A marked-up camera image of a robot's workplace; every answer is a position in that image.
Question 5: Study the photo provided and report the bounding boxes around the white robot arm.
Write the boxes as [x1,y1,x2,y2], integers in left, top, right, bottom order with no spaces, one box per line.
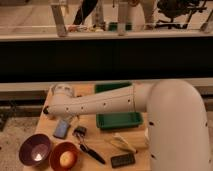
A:
[44,79,213,171]

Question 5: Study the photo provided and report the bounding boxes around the yellow banana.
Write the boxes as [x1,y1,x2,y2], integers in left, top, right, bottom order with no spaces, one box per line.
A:
[107,133,137,153]

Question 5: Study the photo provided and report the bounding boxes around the standing person legs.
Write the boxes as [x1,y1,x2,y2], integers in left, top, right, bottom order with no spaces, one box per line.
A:
[128,0,156,31]

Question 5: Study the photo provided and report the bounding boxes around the green plastic tray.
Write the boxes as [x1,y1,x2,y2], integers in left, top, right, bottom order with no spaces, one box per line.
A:
[95,82,143,130]

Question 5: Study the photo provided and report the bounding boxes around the black-handled brush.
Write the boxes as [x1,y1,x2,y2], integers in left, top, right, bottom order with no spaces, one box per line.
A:
[73,126,105,164]

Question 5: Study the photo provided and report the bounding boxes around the blue sponge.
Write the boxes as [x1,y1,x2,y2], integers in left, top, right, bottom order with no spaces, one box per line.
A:
[53,120,70,139]

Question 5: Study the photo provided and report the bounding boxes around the black rectangular eraser block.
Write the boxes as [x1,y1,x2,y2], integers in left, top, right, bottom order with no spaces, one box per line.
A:
[111,153,135,168]

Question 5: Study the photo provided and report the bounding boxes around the black office chair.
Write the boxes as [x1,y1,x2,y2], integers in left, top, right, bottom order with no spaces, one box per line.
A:
[155,0,207,29]

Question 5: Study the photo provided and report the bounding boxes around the purple bowl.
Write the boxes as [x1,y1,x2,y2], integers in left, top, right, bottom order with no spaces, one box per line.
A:
[19,134,52,167]

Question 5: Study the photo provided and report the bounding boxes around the yellow apple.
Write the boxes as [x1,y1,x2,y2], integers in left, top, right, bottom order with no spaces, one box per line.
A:
[60,151,76,168]

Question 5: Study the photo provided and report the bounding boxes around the orange bowl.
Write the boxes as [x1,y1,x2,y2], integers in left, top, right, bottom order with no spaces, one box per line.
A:
[49,142,78,171]

